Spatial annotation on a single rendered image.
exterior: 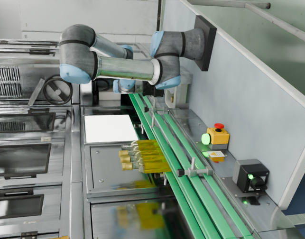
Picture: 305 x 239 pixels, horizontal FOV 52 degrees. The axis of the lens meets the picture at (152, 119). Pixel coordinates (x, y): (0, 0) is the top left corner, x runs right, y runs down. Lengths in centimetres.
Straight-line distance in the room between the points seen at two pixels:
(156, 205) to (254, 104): 65
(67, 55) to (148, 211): 74
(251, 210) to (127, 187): 67
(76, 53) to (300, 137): 82
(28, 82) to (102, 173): 112
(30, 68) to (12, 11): 326
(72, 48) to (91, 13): 388
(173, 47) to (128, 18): 377
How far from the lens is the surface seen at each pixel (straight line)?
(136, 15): 518
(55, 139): 204
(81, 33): 127
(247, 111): 118
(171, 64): 140
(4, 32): 572
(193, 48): 146
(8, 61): 244
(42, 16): 513
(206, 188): 110
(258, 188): 104
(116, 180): 155
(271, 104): 106
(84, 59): 123
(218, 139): 128
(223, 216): 100
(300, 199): 118
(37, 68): 244
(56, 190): 158
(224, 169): 118
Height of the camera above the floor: 134
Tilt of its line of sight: 13 degrees down
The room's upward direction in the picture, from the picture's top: 92 degrees counter-clockwise
